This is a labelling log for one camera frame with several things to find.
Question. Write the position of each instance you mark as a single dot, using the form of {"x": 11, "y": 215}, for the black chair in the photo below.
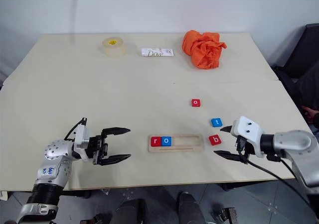
{"x": 306, "y": 52}

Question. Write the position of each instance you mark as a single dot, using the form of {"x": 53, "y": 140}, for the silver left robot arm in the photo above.
{"x": 53, "y": 151}

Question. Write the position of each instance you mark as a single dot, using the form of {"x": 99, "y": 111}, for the red letter r block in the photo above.
{"x": 156, "y": 141}

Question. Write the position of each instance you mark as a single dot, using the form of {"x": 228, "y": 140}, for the crumpled orange cloth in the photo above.
{"x": 203, "y": 51}

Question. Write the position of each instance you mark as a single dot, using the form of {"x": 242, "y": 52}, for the clear tape roll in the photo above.
{"x": 113, "y": 48}

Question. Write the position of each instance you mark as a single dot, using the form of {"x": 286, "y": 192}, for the bystander's bare hand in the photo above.
{"x": 310, "y": 113}

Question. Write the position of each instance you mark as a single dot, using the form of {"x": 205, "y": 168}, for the wooden letter tray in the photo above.
{"x": 187, "y": 141}

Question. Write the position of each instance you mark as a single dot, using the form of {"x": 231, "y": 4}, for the dark rounded shape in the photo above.
{"x": 130, "y": 212}
{"x": 189, "y": 209}

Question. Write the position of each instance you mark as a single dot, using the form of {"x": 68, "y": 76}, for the red letter o block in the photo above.
{"x": 196, "y": 103}

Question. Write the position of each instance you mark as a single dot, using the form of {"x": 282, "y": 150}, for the blue letter t block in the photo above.
{"x": 216, "y": 122}

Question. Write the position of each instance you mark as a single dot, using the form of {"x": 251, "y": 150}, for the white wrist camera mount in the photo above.
{"x": 246, "y": 129}
{"x": 81, "y": 134}

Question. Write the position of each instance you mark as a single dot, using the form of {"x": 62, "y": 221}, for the blue letter o block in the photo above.
{"x": 166, "y": 141}

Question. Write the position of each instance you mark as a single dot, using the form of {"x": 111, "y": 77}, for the black table foot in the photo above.
{"x": 77, "y": 194}
{"x": 236, "y": 186}

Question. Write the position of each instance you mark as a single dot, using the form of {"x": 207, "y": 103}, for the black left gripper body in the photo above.
{"x": 96, "y": 145}

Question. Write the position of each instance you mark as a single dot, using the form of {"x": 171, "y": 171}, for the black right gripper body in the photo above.
{"x": 243, "y": 145}

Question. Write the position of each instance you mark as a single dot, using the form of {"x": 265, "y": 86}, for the red letter b block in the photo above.
{"x": 215, "y": 140}

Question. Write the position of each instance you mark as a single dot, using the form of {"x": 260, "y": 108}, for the black caster wheel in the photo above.
{"x": 225, "y": 216}
{"x": 93, "y": 219}

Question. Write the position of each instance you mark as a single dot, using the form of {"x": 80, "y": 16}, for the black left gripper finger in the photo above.
{"x": 117, "y": 130}
{"x": 115, "y": 158}

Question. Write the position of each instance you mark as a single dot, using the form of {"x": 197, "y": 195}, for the white Dove soap box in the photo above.
{"x": 157, "y": 52}

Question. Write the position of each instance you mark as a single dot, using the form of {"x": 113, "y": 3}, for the bystander in dark clothes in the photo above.
{"x": 310, "y": 89}

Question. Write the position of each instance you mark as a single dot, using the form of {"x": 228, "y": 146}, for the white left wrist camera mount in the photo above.
{"x": 81, "y": 134}

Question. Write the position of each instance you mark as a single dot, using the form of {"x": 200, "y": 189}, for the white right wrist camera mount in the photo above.
{"x": 246, "y": 129}

